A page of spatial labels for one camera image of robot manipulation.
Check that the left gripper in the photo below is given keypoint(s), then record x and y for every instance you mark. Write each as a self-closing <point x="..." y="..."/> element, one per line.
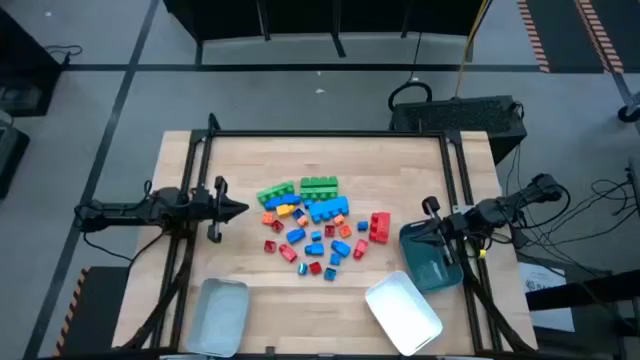
<point x="207" y="207"/>

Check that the black cabinet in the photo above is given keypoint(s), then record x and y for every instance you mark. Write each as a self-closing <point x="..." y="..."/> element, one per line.
<point x="20" y="60"/>

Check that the large red building block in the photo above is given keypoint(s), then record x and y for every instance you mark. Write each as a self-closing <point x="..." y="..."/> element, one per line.
<point x="380" y="227"/>

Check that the black caster wheel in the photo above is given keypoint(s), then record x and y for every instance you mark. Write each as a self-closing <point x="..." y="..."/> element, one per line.
<point x="627" y="114"/>

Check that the small red building block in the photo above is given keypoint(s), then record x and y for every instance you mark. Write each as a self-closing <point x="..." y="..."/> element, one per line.
<point x="270" y="246"/>
<point x="315" y="268"/>
<point x="329" y="230"/>
<point x="277" y="226"/>

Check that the small orange building block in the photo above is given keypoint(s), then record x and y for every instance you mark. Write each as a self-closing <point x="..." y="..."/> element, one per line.
<point x="302" y="221"/>
<point x="339" y="219"/>
<point x="268" y="218"/>
<point x="345" y="231"/>

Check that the medium blue building block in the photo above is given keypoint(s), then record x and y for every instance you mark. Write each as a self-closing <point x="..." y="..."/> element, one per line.
<point x="314" y="249"/>
<point x="280" y="201"/>
<point x="295" y="236"/>
<point x="340" y="248"/>

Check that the medium red building block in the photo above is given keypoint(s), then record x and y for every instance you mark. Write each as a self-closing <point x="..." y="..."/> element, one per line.
<point x="288" y="253"/>
<point x="360" y="249"/>

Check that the black perforated computer case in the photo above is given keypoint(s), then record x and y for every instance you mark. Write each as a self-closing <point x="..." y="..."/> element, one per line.
<point x="450" y="117"/>

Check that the light grey plastic tray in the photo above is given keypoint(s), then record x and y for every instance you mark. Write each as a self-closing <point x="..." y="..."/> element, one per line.
<point x="217" y="320"/>

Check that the teal plastic tray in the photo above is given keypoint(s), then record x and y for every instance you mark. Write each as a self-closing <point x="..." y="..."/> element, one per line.
<point x="430" y="272"/>

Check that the large green building block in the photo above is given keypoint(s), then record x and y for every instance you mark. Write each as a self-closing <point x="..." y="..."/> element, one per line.
<point x="319" y="188"/>

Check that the silver mounting plate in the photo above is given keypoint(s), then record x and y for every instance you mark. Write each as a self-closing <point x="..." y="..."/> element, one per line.
<point x="462" y="208"/>

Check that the black mat orange striped edge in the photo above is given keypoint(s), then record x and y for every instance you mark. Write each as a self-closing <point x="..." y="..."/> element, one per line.
<point x="100" y="310"/>
<point x="560" y="30"/>

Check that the white plastic tray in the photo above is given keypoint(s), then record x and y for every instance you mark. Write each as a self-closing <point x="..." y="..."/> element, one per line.
<point x="402" y="315"/>

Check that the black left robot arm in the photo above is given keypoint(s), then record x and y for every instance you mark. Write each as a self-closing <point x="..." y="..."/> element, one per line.
<point x="125" y="210"/>

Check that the white paper sheet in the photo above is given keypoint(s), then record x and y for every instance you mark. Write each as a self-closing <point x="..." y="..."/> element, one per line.
<point x="537" y="277"/>

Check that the black metal table frame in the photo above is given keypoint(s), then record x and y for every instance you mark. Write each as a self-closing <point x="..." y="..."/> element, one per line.
<point x="325" y="133"/>

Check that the yellow building block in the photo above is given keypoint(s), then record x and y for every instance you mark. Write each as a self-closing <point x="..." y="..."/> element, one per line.
<point x="285" y="210"/>

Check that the black equipment case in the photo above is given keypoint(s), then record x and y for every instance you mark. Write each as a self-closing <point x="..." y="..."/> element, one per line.
<point x="10" y="160"/>

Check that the black metal beam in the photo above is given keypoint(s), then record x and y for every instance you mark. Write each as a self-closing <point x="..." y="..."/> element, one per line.
<point x="590" y="290"/>

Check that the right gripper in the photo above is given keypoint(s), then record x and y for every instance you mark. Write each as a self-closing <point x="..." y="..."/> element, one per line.
<point x="452" y="225"/>

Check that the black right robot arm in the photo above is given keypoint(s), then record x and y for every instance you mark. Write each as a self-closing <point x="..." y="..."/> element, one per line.
<point x="500" y="210"/>

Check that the large blue building block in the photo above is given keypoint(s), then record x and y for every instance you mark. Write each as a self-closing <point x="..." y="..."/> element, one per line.
<point x="329" y="210"/>

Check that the small blue building block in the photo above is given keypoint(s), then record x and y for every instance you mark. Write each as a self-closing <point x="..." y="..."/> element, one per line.
<point x="330" y="274"/>
<point x="298" y="213"/>
<point x="302" y="268"/>
<point x="316" y="235"/>
<point x="362" y="226"/>
<point x="308" y="203"/>
<point x="335" y="259"/>

